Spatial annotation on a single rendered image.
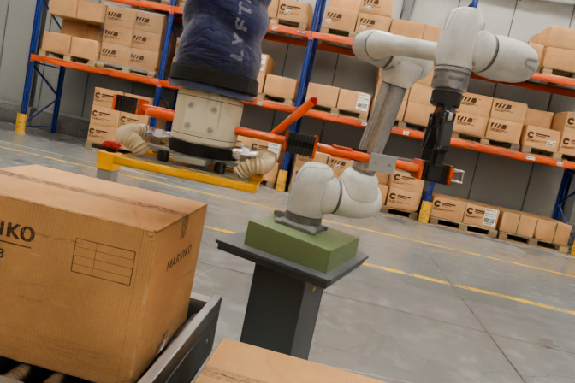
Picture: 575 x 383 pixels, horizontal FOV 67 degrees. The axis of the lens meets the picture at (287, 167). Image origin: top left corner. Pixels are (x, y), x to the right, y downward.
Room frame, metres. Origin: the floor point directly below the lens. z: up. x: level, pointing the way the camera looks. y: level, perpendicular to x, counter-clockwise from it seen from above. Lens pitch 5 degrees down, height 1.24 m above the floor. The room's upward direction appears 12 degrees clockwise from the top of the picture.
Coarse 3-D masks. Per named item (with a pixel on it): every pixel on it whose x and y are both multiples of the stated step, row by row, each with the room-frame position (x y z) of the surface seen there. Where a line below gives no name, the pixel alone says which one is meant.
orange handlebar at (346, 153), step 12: (144, 108) 1.39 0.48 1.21; (156, 108) 1.39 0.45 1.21; (168, 120) 1.11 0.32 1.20; (240, 132) 1.11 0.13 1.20; (252, 132) 1.11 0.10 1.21; (264, 132) 1.16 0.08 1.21; (324, 144) 1.12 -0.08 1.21; (336, 144) 1.14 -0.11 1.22; (336, 156) 1.11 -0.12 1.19; (348, 156) 1.11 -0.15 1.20; (360, 156) 1.11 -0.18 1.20; (408, 168) 1.11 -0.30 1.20
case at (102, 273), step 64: (0, 192) 1.02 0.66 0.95; (64, 192) 1.14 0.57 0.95; (128, 192) 1.29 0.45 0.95; (0, 256) 1.01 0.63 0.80; (64, 256) 0.99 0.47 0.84; (128, 256) 0.98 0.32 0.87; (192, 256) 1.30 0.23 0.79; (0, 320) 1.01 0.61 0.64; (64, 320) 0.99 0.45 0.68; (128, 320) 0.98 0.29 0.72
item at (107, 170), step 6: (102, 150) 1.69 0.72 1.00; (102, 156) 1.68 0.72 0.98; (108, 156) 1.68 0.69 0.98; (102, 162) 1.68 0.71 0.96; (108, 162) 1.68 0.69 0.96; (102, 168) 1.68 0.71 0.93; (108, 168) 1.68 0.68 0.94; (114, 168) 1.69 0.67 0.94; (96, 174) 1.69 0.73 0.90; (102, 174) 1.68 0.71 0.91; (108, 174) 1.68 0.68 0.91; (114, 174) 1.71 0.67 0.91; (108, 180) 1.68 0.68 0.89; (114, 180) 1.72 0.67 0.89
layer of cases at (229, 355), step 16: (224, 352) 1.24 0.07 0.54; (240, 352) 1.26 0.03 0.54; (256, 352) 1.27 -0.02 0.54; (272, 352) 1.29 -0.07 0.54; (208, 368) 1.14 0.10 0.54; (224, 368) 1.16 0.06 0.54; (240, 368) 1.17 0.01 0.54; (256, 368) 1.19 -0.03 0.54; (272, 368) 1.20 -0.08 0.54; (288, 368) 1.22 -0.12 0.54; (304, 368) 1.24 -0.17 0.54; (320, 368) 1.26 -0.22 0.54; (336, 368) 1.28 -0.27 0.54
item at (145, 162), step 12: (120, 156) 1.00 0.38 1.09; (132, 156) 1.01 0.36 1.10; (144, 156) 1.04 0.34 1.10; (168, 156) 1.04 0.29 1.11; (144, 168) 0.99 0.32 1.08; (156, 168) 0.99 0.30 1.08; (168, 168) 0.99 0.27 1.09; (180, 168) 1.01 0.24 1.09; (192, 168) 1.01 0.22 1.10; (204, 168) 1.05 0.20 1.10; (216, 168) 1.03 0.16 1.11; (204, 180) 0.99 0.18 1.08; (216, 180) 0.99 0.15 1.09; (228, 180) 1.00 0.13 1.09; (240, 180) 1.01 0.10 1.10; (252, 180) 1.06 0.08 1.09; (252, 192) 1.00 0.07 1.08
